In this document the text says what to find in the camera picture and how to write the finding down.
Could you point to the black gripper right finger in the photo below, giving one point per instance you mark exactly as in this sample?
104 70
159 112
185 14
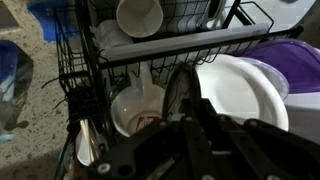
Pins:
260 153

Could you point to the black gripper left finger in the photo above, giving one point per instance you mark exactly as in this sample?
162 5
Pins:
150 150

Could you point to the white cup with red logo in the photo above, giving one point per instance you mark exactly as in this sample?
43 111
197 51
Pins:
133 110

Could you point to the metal knife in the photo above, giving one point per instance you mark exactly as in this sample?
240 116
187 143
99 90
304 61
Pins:
95 140

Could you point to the white spoon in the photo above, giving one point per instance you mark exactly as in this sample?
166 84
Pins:
83 150

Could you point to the translucent white plate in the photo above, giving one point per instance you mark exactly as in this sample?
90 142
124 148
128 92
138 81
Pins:
276 80

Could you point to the purple plate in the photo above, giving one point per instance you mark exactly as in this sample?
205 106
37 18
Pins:
293 63

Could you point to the grey rack drip tray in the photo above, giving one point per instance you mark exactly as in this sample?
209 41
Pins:
183 43

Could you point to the white plastic container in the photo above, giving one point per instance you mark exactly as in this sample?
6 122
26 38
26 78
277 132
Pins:
111 35

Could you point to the white ceramic mug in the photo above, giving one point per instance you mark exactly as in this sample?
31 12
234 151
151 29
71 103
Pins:
140 16

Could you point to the white plastic jug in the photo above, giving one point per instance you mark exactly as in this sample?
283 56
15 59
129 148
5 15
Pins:
283 16

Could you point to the blue dish soap bottle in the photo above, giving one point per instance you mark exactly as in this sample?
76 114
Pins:
13 83

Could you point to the blue sponge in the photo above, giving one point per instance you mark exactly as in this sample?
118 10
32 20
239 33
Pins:
43 23

